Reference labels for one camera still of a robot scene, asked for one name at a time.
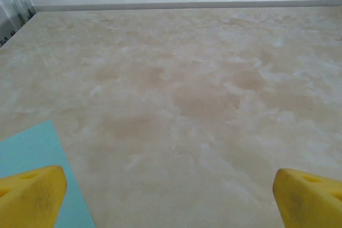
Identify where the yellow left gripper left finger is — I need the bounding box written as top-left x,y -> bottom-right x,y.
0,166 -> 68,228

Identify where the thin aluminium wall rail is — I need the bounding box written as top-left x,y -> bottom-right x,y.
31,0 -> 342,12

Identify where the aluminium frame post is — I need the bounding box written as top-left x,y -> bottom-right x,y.
0,0 -> 36,48

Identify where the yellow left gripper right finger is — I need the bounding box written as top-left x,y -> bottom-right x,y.
272,168 -> 342,228

